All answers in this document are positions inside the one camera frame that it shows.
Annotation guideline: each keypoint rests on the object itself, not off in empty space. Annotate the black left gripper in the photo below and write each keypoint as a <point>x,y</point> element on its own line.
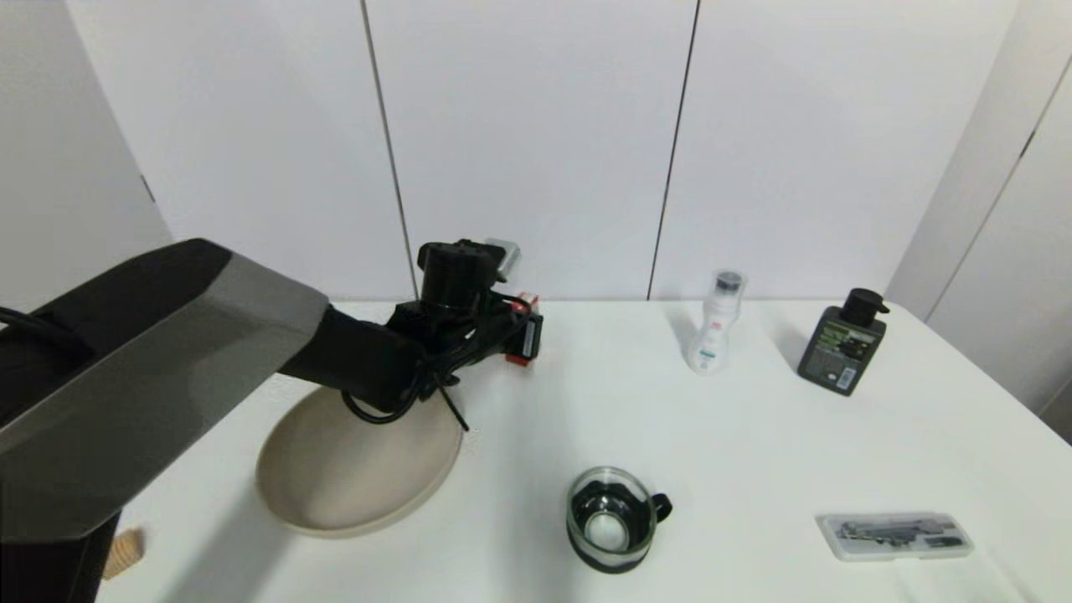
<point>456,333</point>

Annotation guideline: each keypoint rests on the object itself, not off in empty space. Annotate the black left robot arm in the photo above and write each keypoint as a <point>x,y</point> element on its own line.
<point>167,352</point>

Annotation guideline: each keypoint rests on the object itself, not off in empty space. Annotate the white plastic bottle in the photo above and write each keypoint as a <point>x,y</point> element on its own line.
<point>712,335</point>

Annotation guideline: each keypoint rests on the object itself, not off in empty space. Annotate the glass cup with black sleeve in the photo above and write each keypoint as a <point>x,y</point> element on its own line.
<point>611,519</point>

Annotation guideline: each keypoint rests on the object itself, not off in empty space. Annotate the beige round plate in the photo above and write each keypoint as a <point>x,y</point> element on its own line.
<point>352,477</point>

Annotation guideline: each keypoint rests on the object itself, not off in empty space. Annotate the dark green pump bottle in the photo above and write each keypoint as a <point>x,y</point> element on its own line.
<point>840,352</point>

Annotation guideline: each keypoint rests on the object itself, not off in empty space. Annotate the metal drawing compass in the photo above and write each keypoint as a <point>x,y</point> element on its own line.
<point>892,530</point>

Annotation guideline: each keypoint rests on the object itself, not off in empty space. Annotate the clear plastic case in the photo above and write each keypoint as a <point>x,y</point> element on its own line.
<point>896,548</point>

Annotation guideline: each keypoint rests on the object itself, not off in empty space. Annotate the ridged wooden block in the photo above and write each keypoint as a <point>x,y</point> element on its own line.
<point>126,554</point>

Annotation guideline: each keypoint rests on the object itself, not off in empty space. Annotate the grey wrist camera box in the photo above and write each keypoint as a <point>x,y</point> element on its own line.
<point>505,258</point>

